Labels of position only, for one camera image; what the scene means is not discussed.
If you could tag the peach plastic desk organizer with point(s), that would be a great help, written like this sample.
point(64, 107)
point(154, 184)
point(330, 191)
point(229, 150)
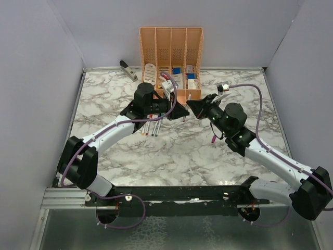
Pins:
point(168, 47)

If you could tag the white red labelled box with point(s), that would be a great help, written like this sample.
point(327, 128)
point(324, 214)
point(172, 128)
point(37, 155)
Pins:
point(192, 84)

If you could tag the red white pen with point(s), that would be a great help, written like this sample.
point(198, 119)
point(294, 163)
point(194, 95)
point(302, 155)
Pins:
point(147, 128)

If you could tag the green white pen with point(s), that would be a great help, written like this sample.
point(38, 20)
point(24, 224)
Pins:
point(157, 129)

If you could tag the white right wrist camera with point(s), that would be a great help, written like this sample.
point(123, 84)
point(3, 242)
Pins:
point(222, 91)

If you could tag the pink white pen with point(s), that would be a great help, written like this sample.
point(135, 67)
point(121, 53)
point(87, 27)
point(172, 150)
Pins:
point(186, 107)

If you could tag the grey black stapler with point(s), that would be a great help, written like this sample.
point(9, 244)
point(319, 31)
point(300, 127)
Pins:
point(127, 70)

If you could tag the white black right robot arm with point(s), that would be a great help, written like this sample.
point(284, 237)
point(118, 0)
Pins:
point(307, 190)

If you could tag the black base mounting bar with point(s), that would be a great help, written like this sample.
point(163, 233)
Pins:
point(177, 201)

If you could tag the white oval label card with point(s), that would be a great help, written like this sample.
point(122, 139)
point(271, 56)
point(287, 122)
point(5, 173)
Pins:
point(150, 74)

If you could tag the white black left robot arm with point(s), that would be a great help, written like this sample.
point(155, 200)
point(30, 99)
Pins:
point(79, 159)

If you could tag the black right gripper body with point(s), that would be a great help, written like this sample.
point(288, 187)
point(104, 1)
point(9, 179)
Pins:
point(211, 110)

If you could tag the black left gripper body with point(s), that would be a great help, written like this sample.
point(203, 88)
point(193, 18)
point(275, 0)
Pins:
point(161, 105)

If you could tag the blue small box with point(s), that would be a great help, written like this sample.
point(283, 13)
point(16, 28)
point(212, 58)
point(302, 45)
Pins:
point(176, 70)

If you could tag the blue white pen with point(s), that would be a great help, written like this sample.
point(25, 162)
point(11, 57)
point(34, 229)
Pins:
point(155, 128)

